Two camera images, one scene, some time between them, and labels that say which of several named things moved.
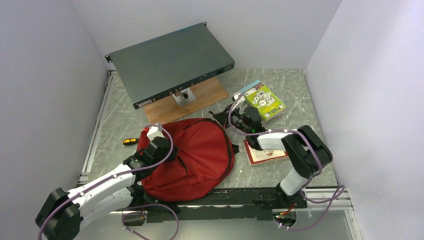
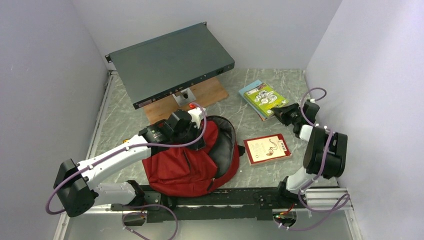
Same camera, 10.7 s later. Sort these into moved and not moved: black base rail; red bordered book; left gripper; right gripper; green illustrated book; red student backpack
Moved: right gripper; left gripper
Not moved: black base rail; green illustrated book; red student backpack; red bordered book
